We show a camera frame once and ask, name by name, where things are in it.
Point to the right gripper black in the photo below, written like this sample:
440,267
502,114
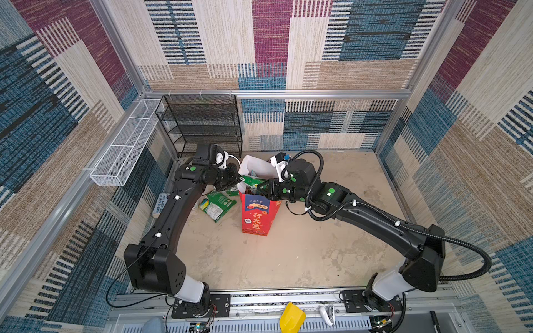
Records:
272,189

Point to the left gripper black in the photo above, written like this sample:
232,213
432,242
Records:
234,177

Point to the green snack bag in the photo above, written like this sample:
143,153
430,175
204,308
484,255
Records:
252,185
216,205

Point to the red paper gift bag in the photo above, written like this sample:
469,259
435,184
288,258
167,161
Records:
258,213

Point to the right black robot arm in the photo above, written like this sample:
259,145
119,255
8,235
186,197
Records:
421,247

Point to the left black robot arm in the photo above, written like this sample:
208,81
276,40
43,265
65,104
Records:
153,265

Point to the blue white snack pack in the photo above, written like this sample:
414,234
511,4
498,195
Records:
159,205

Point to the yellow plastic object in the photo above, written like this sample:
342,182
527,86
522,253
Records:
292,319

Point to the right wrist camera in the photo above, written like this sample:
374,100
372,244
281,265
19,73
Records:
295,170

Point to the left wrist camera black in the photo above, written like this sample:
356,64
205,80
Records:
208,155

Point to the black wire mesh shelf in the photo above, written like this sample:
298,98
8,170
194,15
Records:
190,120

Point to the white wire mesh basket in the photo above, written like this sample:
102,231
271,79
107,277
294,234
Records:
120,158

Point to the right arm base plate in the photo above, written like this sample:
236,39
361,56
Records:
356,301

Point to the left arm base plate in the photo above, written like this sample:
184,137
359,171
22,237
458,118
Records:
217,305

